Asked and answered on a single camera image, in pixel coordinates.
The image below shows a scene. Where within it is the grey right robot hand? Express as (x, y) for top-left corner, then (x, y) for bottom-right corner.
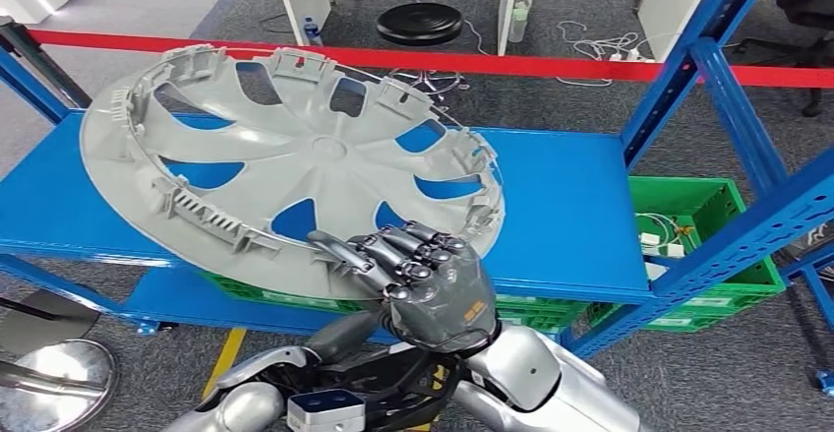
(306, 219), (502, 356)

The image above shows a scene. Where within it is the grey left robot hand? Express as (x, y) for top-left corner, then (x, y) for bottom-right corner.
(311, 310), (398, 368)

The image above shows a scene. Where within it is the grey plastic wheel cover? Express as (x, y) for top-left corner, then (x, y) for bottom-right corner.
(79, 42), (506, 302)

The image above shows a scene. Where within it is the red barrier belt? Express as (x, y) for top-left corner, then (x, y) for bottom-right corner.
(29, 28), (834, 90)

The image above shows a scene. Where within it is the black round stool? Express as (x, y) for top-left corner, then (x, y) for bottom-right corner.
(376, 1), (472, 101)

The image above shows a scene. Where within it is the large clear bottle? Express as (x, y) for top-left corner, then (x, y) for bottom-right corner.
(507, 0), (534, 43)

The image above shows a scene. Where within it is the white power strip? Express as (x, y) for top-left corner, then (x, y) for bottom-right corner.
(609, 49), (656, 65)

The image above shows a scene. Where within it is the white desk side panel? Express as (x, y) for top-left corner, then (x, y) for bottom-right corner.
(615, 0), (726, 64)

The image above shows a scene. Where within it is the black camera bracket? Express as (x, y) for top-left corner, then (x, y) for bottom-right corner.
(361, 347), (470, 427)

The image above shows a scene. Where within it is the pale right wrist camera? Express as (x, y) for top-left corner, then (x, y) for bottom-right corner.
(286, 388), (368, 432)

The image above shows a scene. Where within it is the white connector wire bundle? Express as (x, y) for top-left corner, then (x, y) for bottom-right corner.
(634, 212), (698, 280)

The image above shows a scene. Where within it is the white tangled cable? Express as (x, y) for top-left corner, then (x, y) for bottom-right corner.
(554, 20), (643, 88)

